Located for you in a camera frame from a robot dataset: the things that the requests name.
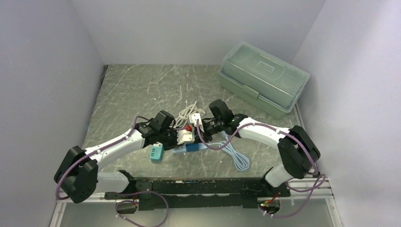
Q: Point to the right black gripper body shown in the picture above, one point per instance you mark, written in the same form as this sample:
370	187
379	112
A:
211	127

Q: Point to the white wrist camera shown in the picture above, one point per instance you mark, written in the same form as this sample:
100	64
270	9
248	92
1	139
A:
185	135
195	119

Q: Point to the green plastic toolbox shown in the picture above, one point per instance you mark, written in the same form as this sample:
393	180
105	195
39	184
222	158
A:
267	82

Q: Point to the black base frame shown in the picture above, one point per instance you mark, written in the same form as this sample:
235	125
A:
159	201

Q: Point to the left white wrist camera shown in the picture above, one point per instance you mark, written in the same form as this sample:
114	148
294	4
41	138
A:
185	135

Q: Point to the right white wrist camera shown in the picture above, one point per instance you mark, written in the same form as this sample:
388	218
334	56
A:
195	119

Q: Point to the light blue power strip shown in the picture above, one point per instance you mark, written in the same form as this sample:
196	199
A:
241	162

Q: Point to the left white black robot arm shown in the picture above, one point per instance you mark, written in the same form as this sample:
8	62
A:
80	173

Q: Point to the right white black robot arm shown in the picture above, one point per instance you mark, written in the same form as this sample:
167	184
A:
297	151

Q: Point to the teal power strip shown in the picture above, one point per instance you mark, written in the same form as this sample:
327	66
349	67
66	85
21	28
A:
180	122

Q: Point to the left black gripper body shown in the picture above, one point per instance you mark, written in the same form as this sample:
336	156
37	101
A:
169	138

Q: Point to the blue cube adapter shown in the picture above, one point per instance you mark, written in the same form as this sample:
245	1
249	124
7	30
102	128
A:
192	147

